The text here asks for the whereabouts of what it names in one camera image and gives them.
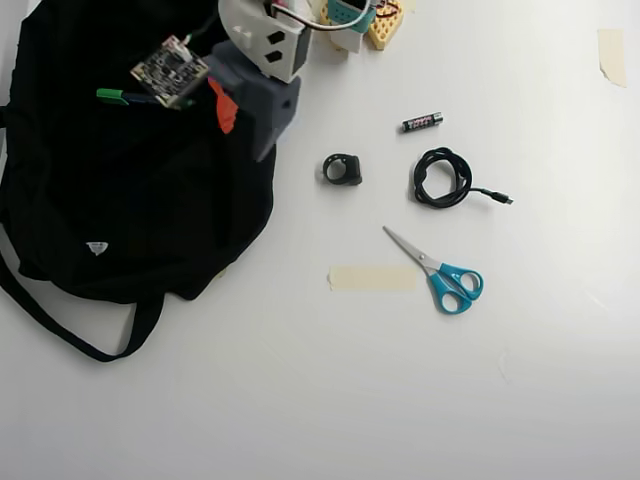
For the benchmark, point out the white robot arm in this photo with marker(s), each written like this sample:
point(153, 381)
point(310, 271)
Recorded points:
point(250, 25)

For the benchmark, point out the bare camera circuit board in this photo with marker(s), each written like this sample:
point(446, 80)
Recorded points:
point(167, 70)

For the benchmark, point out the beige masking tape strip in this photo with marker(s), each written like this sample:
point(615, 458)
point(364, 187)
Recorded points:
point(375, 278)
point(613, 57)

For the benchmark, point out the black aa battery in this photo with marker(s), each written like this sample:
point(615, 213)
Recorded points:
point(422, 123)

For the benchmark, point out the black fabric bag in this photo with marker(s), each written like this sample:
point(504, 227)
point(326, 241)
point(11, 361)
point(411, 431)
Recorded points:
point(125, 200)

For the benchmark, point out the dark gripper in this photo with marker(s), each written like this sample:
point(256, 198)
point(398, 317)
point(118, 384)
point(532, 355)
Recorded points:
point(267, 107)

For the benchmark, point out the yellow perforated base block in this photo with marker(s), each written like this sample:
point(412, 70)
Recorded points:
point(385, 30)

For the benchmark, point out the green and black marker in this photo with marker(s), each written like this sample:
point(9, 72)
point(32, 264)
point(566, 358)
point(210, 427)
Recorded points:
point(112, 95)

